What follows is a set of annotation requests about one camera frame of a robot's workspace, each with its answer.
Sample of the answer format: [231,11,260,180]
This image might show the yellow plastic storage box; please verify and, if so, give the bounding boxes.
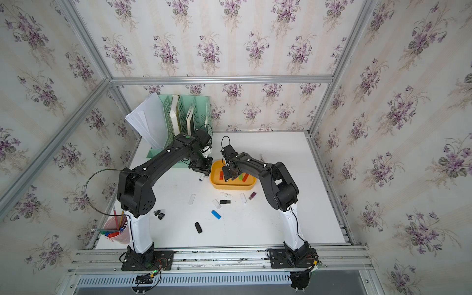
[209,160,257,191]

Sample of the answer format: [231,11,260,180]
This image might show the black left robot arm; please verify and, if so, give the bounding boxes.
[117,129,213,263]

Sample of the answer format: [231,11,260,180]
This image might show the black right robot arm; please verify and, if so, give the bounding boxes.
[221,145,310,265]

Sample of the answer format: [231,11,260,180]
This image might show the white flat usb drive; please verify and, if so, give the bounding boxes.
[240,193,247,204]

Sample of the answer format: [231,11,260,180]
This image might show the clear white usb drive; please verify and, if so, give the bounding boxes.
[188,194,196,205]

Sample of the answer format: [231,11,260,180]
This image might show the blue usb drive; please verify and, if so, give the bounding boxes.
[211,210,221,220]

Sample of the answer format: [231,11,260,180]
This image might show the black capsule usb drive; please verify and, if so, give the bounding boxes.
[194,222,203,234]

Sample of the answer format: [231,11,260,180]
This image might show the small black usb pair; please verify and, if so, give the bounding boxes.
[154,210,165,220]

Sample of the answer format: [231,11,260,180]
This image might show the beige notebook in organizer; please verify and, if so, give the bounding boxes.
[186,106,194,135]

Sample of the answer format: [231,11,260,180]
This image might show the green desk file organizer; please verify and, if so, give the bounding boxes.
[159,95,213,146]

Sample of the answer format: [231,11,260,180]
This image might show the white book in organizer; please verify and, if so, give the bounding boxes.
[169,95,180,135]

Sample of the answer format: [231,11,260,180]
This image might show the white paper stack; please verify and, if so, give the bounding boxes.
[125,93,168,149]

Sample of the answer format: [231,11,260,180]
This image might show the pink pen cup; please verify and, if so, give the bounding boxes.
[98,208,131,245]

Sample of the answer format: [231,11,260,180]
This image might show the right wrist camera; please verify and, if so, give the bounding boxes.
[221,145,238,162]

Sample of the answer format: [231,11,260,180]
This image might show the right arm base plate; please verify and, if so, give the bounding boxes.
[266,246,319,269]

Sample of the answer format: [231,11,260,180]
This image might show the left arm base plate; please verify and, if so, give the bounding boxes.
[121,250,175,272]

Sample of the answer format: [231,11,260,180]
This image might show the aluminium front rail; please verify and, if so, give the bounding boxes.
[66,245,374,275]

